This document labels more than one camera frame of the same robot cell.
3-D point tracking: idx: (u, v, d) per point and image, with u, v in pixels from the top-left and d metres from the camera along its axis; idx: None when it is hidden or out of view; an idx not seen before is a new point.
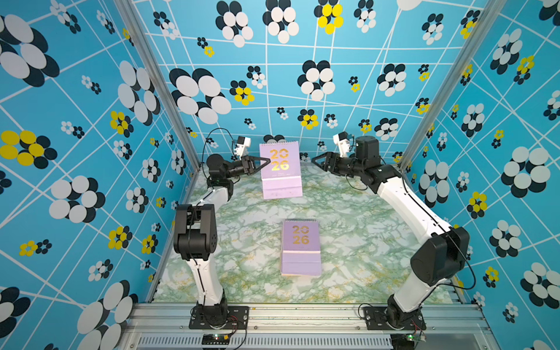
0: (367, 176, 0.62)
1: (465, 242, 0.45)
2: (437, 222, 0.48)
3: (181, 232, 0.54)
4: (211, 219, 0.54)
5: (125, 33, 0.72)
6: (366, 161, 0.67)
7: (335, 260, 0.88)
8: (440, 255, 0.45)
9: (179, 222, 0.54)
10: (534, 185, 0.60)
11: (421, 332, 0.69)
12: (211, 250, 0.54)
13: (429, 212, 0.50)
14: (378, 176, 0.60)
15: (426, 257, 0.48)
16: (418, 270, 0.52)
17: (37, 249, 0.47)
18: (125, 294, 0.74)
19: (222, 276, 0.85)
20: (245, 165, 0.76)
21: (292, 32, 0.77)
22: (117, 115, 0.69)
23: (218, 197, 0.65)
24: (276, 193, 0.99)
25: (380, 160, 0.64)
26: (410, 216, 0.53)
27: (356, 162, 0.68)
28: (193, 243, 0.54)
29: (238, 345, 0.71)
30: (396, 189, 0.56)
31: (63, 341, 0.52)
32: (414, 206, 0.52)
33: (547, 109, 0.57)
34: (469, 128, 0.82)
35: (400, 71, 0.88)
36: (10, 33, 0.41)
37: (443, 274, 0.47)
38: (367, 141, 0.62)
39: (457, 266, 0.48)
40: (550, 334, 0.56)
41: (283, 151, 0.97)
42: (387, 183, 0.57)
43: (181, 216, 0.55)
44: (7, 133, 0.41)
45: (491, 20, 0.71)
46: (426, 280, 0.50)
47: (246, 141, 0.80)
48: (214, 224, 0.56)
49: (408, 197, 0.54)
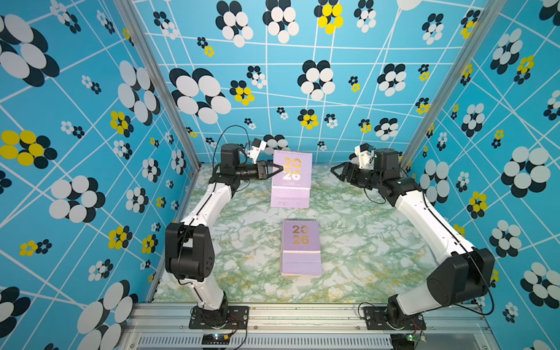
0: (384, 188, 0.61)
1: (489, 266, 0.42)
2: (459, 241, 0.45)
3: (172, 255, 0.48)
4: (203, 243, 0.47)
5: (125, 33, 0.72)
6: (384, 172, 0.66)
7: (335, 259, 0.89)
8: (460, 277, 0.42)
9: (172, 246, 0.48)
10: (534, 185, 0.60)
11: (421, 332, 0.69)
12: (205, 273, 0.48)
13: (451, 230, 0.47)
14: (397, 188, 0.58)
15: (445, 276, 0.45)
16: (435, 290, 0.49)
17: (37, 249, 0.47)
18: (125, 294, 0.74)
19: (222, 276, 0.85)
20: (258, 170, 0.74)
21: (292, 32, 0.77)
22: (117, 115, 0.69)
23: (216, 204, 0.56)
24: (284, 202, 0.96)
25: (399, 173, 0.62)
26: (429, 233, 0.50)
27: (374, 173, 0.68)
28: (185, 267, 0.48)
29: (238, 345, 0.71)
30: (415, 203, 0.54)
31: (63, 341, 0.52)
32: (434, 222, 0.49)
33: (547, 109, 0.57)
34: (469, 127, 0.82)
35: (400, 71, 0.88)
36: (10, 33, 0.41)
37: (464, 297, 0.44)
38: (386, 152, 0.61)
39: (479, 291, 0.45)
40: (551, 335, 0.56)
41: (296, 161, 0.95)
42: (406, 195, 0.55)
43: (173, 239, 0.48)
44: (7, 132, 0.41)
45: (491, 20, 0.71)
46: (443, 302, 0.47)
47: (263, 144, 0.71)
48: (208, 247, 0.49)
49: (429, 213, 0.51)
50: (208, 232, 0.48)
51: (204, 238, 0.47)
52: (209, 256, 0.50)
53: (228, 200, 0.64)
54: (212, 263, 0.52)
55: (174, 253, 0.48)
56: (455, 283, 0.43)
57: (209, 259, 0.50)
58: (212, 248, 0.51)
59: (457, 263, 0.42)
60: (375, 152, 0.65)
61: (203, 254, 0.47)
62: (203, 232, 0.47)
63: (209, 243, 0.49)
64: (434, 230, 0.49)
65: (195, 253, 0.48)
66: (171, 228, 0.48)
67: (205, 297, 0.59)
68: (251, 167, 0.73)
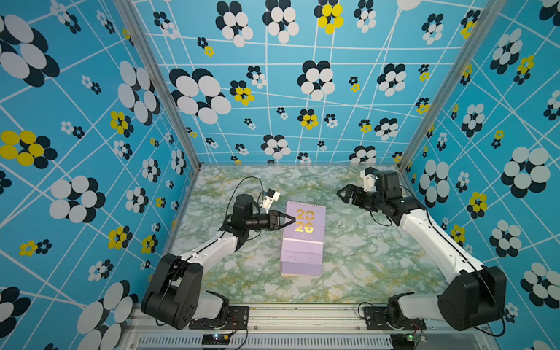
0: (388, 207, 0.61)
1: (501, 286, 0.41)
2: (467, 259, 0.45)
3: (155, 289, 0.44)
4: (189, 286, 0.43)
5: (125, 33, 0.72)
6: (386, 192, 0.67)
7: (335, 259, 0.89)
8: (472, 297, 0.40)
9: (158, 279, 0.45)
10: (534, 185, 0.60)
11: (421, 332, 0.69)
12: (178, 322, 0.42)
13: (458, 249, 0.47)
14: (399, 206, 0.58)
15: (456, 297, 0.43)
16: (448, 313, 0.46)
17: (37, 249, 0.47)
18: (125, 294, 0.74)
19: (222, 276, 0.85)
20: (270, 219, 0.73)
21: (292, 32, 0.77)
22: (117, 115, 0.69)
23: (219, 250, 0.55)
24: (295, 259, 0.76)
25: (401, 191, 0.63)
26: (437, 251, 0.49)
27: (378, 195, 0.69)
28: (164, 305, 0.43)
29: (239, 345, 0.70)
30: (420, 221, 0.54)
31: (63, 341, 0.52)
32: (440, 240, 0.49)
33: (547, 109, 0.57)
34: (469, 128, 0.82)
35: (400, 71, 0.88)
36: (10, 33, 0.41)
37: (479, 321, 0.42)
38: (386, 173, 0.64)
39: (496, 315, 0.42)
40: (552, 336, 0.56)
41: (310, 212, 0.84)
42: (410, 214, 0.56)
43: (162, 271, 0.45)
44: (7, 133, 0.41)
45: (490, 20, 0.71)
46: (458, 324, 0.44)
47: (277, 195, 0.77)
48: (193, 293, 0.44)
49: (434, 231, 0.51)
50: (198, 277, 0.44)
51: (192, 281, 0.43)
52: (190, 302, 0.44)
53: (231, 250, 0.61)
54: (191, 312, 0.45)
55: (159, 287, 0.44)
56: (466, 303, 0.41)
57: (189, 307, 0.44)
58: (197, 295, 0.46)
59: (467, 282, 0.41)
60: (377, 173, 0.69)
61: (184, 300, 0.43)
62: (195, 273, 0.44)
63: (195, 288, 0.44)
64: (441, 249, 0.48)
65: (178, 295, 0.43)
66: (166, 262, 0.45)
67: (198, 315, 0.54)
68: (263, 216, 0.73)
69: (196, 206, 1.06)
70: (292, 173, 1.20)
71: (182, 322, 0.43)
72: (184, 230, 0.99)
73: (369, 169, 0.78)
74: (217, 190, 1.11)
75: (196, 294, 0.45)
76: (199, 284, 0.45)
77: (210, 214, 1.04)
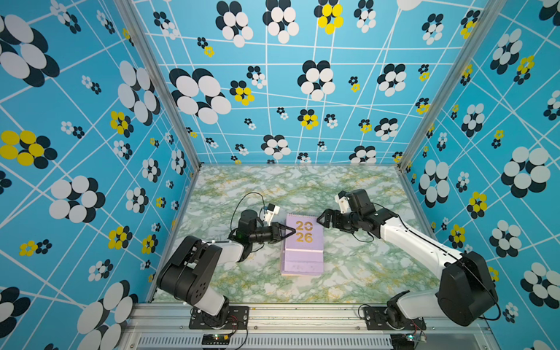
0: (366, 222, 0.64)
1: (484, 270, 0.43)
2: (446, 252, 0.47)
3: (174, 264, 0.48)
4: (209, 262, 0.48)
5: (125, 33, 0.72)
6: (360, 209, 0.70)
7: (335, 260, 0.88)
8: (463, 287, 0.42)
9: (181, 254, 0.49)
10: (534, 185, 0.60)
11: (422, 332, 0.69)
12: (192, 299, 0.44)
13: (437, 244, 0.50)
14: (375, 220, 0.62)
15: (450, 289, 0.44)
16: (450, 310, 0.46)
17: (37, 249, 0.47)
18: (125, 294, 0.74)
19: (222, 276, 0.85)
20: (273, 232, 0.78)
21: (292, 32, 0.77)
22: (117, 115, 0.69)
23: (227, 252, 0.58)
24: (298, 267, 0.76)
25: (373, 205, 0.68)
26: (420, 254, 0.52)
27: (354, 214, 0.72)
28: (179, 281, 0.45)
29: (239, 345, 0.70)
30: (396, 228, 0.57)
31: (63, 341, 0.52)
32: (419, 240, 0.52)
33: (548, 109, 0.56)
34: (469, 128, 0.82)
35: (400, 71, 0.88)
36: (10, 33, 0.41)
37: (479, 310, 0.42)
38: (355, 192, 0.68)
39: (491, 302, 0.43)
40: (553, 336, 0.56)
41: (308, 223, 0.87)
42: (386, 224, 0.59)
43: (187, 247, 0.50)
44: (7, 133, 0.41)
45: (490, 20, 0.71)
46: (462, 319, 0.44)
47: (277, 208, 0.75)
48: (209, 271, 0.48)
49: (411, 234, 0.54)
50: (218, 254, 0.49)
51: (212, 257, 0.48)
52: (203, 282, 0.47)
53: (237, 257, 0.66)
54: (202, 293, 0.47)
55: (178, 262, 0.48)
56: (459, 294, 0.43)
57: (201, 284, 0.46)
58: (210, 276, 0.49)
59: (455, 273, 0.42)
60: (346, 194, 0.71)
61: (203, 273, 0.46)
62: (215, 253, 0.49)
63: (213, 267, 0.49)
64: (422, 248, 0.51)
65: (199, 268, 0.47)
66: (189, 240, 0.51)
67: (202, 306, 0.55)
68: (266, 230, 0.78)
69: (196, 206, 1.06)
70: (292, 173, 1.20)
71: (192, 301, 0.44)
72: (184, 230, 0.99)
73: (341, 192, 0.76)
74: (217, 190, 1.11)
75: (209, 275, 0.48)
76: (215, 265, 0.49)
77: (210, 214, 1.04)
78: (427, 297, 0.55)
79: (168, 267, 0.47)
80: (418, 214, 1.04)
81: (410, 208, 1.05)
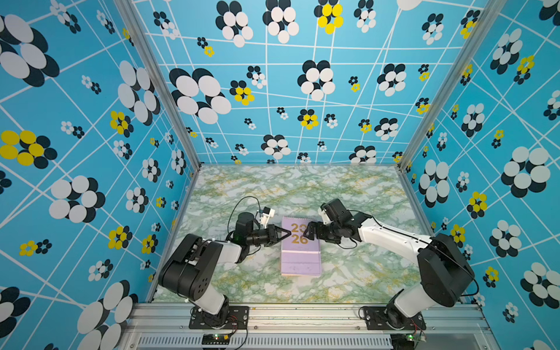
0: (345, 229, 0.66)
1: (454, 250, 0.47)
2: (418, 239, 0.51)
3: (176, 261, 0.48)
4: (210, 259, 0.48)
5: (125, 33, 0.72)
6: (338, 218, 0.73)
7: (335, 259, 0.89)
8: (440, 267, 0.44)
9: (182, 251, 0.50)
10: (534, 185, 0.60)
11: (421, 332, 0.69)
12: (195, 294, 0.45)
13: (407, 234, 0.53)
14: (354, 225, 0.64)
15: (429, 275, 0.47)
16: (437, 296, 0.48)
17: (37, 249, 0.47)
18: (125, 294, 0.74)
19: (222, 276, 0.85)
20: (269, 234, 0.80)
21: (292, 32, 0.77)
22: (117, 115, 0.69)
23: (227, 252, 0.60)
24: (294, 269, 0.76)
25: (348, 212, 0.71)
26: (397, 246, 0.54)
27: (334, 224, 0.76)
28: (181, 278, 0.46)
29: (239, 345, 0.70)
30: (372, 227, 0.60)
31: (63, 341, 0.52)
32: (393, 234, 0.55)
33: (547, 109, 0.57)
34: (469, 127, 0.82)
35: (400, 71, 0.88)
36: (10, 33, 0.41)
37: (460, 289, 0.44)
38: (329, 202, 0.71)
39: (470, 278, 0.46)
40: (552, 335, 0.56)
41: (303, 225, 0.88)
42: (363, 225, 0.62)
43: (187, 244, 0.51)
44: (6, 133, 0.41)
45: (491, 20, 0.71)
46: (448, 302, 0.46)
47: (272, 211, 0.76)
48: (211, 267, 0.48)
49: (386, 229, 0.58)
50: (219, 251, 0.50)
51: (214, 254, 0.49)
52: (205, 278, 0.47)
53: (235, 259, 0.67)
54: (203, 289, 0.48)
55: (180, 259, 0.48)
56: (438, 277, 0.45)
57: (204, 280, 0.47)
58: (211, 273, 0.49)
59: (428, 258, 0.45)
60: (322, 205, 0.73)
61: (205, 270, 0.47)
62: (216, 249, 0.50)
63: (215, 262, 0.50)
64: (397, 240, 0.54)
65: (200, 265, 0.47)
66: (190, 238, 0.52)
67: (203, 305, 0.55)
68: (262, 232, 0.79)
69: (196, 206, 1.06)
70: (292, 172, 1.21)
71: (195, 297, 0.45)
72: (184, 230, 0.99)
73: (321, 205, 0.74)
74: (217, 189, 1.12)
75: (211, 272, 0.49)
76: (216, 263, 0.50)
77: (210, 214, 1.04)
78: (417, 290, 0.56)
79: (170, 265, 0.47)
80: (418, 214, 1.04)
81: (410, 208, 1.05)
